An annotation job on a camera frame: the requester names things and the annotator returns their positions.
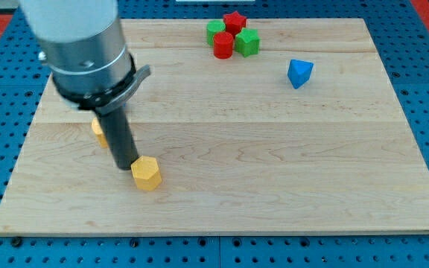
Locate green cylinder block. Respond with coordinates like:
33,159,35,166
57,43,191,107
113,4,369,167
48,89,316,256
206,20,226,46

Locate green star block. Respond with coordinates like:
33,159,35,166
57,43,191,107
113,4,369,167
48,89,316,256
235,28,261,57

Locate wooden board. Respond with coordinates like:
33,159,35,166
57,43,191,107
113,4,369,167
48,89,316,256
0,19,429,237

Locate red cylinder block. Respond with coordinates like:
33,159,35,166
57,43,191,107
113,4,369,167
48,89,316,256
213,31,233,59

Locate yellow block behind rod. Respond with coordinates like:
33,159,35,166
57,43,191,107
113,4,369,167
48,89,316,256
91,118,108,148

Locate blue triangle block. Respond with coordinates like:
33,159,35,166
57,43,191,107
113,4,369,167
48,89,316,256
287,59,314,89

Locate yellow hexagon block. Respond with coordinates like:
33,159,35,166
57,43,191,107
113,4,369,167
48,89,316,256
130,156,162,191

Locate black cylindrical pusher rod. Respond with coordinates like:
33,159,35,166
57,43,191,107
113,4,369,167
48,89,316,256
95,107,139,170

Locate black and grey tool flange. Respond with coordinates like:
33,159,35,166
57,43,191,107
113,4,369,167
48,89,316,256
52,56,151,115

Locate red star block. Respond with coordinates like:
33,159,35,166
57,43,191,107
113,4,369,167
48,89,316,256
223,11,247,37

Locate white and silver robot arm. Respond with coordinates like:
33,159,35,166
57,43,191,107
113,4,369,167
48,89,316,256
19,0,150,170

